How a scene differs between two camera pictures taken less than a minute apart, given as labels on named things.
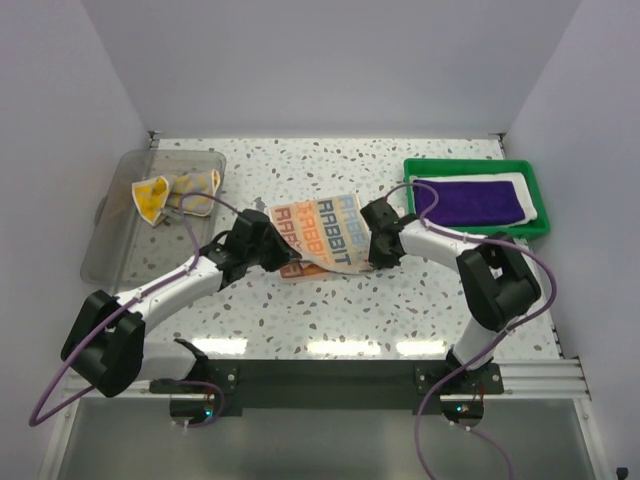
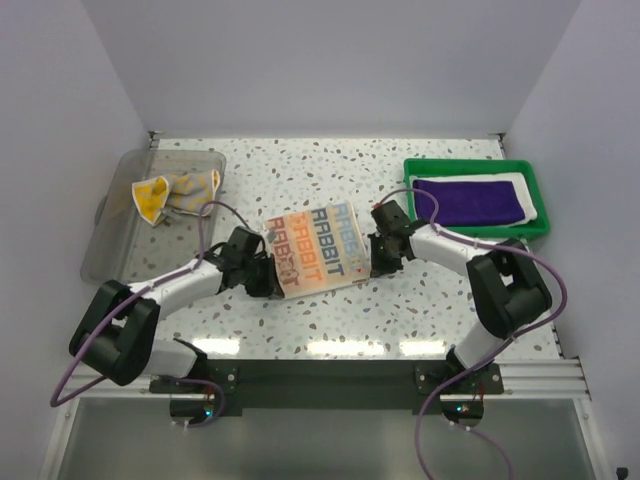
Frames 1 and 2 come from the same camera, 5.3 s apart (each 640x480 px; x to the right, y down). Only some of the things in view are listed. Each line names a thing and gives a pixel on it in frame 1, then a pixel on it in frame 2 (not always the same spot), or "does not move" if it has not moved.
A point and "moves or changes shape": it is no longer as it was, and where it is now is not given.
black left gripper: (284, 254) to (269, 287)
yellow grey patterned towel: (160, 195) does not move
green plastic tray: (437, 166) does not move
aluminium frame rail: (523, 380) does not move
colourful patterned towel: (331, 232) moves or changes shape
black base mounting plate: (335, 384) does not move
